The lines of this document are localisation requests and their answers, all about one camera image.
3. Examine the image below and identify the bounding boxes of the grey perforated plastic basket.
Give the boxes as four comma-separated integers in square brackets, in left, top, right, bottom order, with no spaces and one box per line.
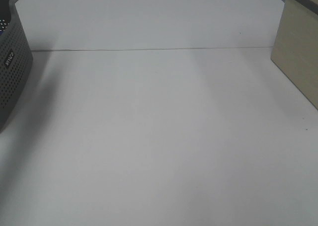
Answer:
[0,0,33,129]

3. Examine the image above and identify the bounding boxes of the beige storage box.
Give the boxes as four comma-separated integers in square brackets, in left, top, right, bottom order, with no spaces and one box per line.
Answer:
[271,0,318,107]

